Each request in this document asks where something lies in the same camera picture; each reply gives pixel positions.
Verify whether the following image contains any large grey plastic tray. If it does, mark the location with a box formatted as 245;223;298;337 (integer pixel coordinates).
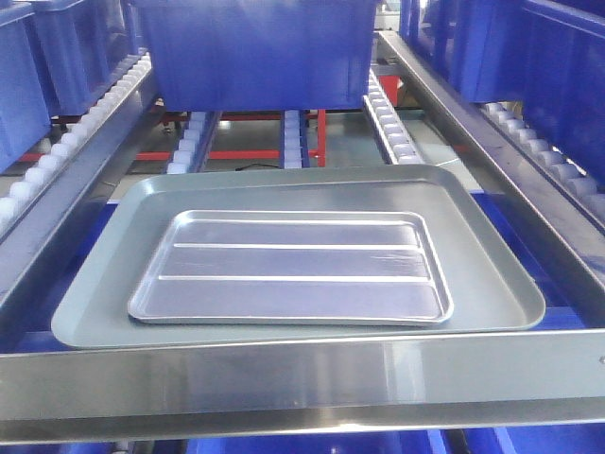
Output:
51;165;545;349

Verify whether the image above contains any left steel divider rail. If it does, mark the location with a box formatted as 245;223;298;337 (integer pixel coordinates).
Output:
1;58;162;351

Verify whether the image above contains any left-centre roller track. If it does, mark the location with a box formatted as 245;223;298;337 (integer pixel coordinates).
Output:
166;112;222;175

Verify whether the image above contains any front steel shelf rail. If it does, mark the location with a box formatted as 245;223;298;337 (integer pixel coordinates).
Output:
1;330;604;445

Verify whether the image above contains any blue bin upper right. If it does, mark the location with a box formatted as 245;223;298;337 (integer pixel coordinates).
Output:
399;0;605;127

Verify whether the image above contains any silver ribbed metal tray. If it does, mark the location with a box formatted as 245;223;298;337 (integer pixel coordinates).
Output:
128;209;454;326

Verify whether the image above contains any centre roller track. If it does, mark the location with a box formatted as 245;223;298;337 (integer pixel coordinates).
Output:
279;110;310;169

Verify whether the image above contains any blue bin upper left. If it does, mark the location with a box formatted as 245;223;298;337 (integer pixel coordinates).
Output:
1;1;134;168

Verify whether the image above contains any steel divider rail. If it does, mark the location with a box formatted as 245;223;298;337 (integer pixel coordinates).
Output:
1;58;162;351
377;31;604;327

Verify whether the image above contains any far left roller track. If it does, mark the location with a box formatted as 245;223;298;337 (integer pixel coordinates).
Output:
1;53;152;234

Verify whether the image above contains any far right roller track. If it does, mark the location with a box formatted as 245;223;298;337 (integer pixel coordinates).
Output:
481;102;604;226

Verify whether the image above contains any blue bin on centre shelf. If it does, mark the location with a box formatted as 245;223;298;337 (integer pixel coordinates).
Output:
133;1;376;112

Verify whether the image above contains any right steel divider rail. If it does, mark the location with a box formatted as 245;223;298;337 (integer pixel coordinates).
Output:
377;31;604;327

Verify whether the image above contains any red steel floor frame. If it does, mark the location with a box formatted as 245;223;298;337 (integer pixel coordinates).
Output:
18;76;401;166

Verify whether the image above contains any right-centre roller track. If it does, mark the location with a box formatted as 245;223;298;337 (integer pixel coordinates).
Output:
363;70;424;165

